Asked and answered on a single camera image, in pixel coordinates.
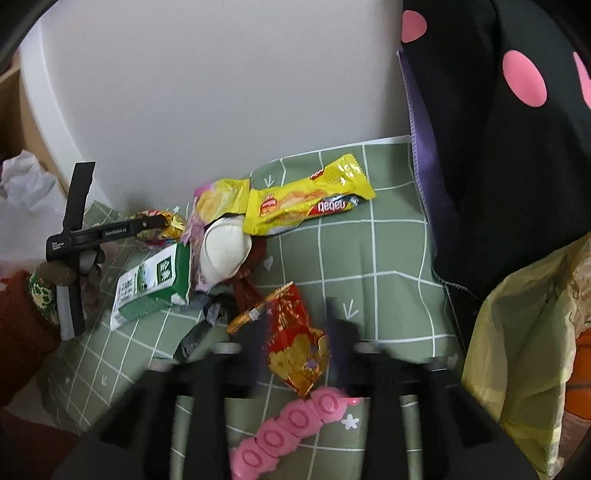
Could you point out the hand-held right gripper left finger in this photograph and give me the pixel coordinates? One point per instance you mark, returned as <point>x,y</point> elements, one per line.
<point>253,350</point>

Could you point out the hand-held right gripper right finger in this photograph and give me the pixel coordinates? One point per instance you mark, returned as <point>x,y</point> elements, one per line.
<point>337,341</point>

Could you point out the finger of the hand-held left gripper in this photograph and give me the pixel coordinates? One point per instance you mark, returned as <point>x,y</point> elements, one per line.
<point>120,230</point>

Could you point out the gold red candy wrapper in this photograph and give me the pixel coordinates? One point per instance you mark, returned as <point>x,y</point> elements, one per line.
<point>171,226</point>

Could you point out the person's left hand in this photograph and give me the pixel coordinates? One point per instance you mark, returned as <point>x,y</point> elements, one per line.
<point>62,274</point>

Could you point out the red gold snack wrapper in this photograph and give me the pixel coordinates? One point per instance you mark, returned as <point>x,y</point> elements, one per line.
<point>291,323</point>

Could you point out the grey black wrapper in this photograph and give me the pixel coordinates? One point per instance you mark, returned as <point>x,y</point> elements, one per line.
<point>198,337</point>

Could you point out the green white snack packet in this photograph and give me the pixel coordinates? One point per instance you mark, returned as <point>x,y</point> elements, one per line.
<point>152,286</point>

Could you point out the dark red wrapper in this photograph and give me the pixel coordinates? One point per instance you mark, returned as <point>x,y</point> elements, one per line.
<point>251,286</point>

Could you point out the green checked cloth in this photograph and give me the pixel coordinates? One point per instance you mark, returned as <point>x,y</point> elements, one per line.
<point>392,277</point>

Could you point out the white plastic bag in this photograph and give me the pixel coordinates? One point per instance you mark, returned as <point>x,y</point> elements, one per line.
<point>23,184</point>

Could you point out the pink round candy strip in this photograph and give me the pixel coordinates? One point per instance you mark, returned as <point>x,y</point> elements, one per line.
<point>277,438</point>

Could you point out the yellow pink snack packet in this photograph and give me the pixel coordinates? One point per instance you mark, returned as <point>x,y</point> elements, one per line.
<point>217,198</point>

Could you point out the white printed paper cup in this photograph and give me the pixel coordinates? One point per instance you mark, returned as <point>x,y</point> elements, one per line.
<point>224,249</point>

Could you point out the long yellow snack wrapper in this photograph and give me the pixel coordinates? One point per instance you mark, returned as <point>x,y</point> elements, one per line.
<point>295,203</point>

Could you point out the wooden furniture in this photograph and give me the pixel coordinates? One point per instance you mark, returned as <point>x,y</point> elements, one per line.
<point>9,120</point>

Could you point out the yellow plastic bag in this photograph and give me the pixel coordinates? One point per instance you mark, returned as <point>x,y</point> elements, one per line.
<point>517,346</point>

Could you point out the purple cloth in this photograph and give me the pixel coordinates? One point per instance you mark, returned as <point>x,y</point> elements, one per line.
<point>429,184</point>

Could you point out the black pink-dotted bag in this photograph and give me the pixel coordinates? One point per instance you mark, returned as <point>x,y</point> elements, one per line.
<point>485,161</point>

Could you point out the orange round object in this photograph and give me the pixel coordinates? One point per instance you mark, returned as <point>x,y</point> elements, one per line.
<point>582,369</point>

